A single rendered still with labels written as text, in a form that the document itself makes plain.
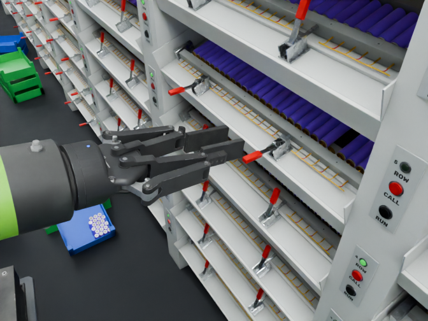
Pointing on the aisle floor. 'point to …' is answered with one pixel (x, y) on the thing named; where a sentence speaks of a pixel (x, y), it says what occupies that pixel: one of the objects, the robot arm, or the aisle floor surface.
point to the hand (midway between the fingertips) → (214, 145)
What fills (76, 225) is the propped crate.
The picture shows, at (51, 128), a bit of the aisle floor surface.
